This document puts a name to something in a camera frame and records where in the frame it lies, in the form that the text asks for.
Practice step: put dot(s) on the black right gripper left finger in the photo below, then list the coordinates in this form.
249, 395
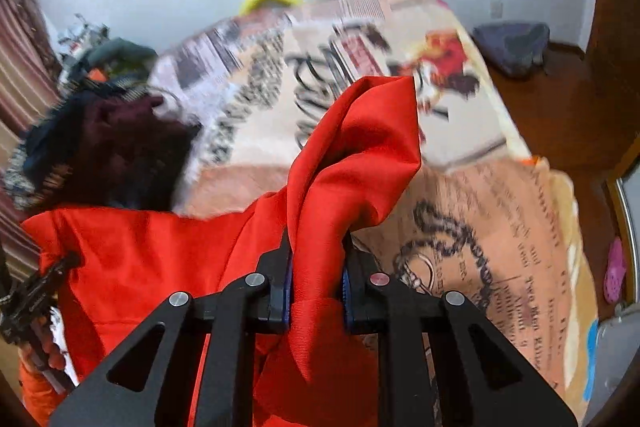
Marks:
191, 361

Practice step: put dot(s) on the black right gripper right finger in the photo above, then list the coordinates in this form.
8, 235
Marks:
440, 360

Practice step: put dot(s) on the red large garment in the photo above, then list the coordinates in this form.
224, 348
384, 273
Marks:
349, 176

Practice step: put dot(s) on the dark folded clothes pile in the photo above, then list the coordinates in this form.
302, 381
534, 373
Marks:
103, 146

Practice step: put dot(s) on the newspaper print bed cover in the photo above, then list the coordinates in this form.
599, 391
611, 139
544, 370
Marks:
482, 216

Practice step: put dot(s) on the pink croc shoe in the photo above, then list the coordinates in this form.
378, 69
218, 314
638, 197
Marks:
615, 272

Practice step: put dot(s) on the striped maroon curtain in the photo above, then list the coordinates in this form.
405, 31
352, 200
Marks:
29, 70

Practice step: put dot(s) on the clutter pile with green bag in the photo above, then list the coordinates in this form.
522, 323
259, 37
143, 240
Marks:
89, 54

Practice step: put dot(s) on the dark blue cloth bundle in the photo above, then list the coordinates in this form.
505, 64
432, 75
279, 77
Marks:
515, 48

